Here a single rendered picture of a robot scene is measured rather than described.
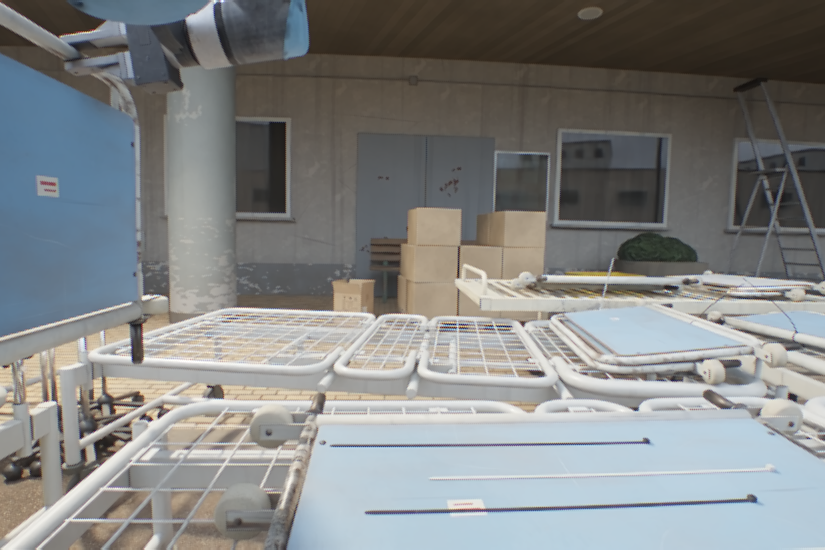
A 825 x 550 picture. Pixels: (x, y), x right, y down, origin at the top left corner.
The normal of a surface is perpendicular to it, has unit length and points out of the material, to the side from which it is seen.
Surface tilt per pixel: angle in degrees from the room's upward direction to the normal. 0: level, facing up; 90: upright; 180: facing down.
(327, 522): 5
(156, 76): 90
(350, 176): 90
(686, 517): 5
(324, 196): 90
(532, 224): 90
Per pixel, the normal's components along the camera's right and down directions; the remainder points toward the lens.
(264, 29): 0.14, 0.62
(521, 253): 0.16, 0.09
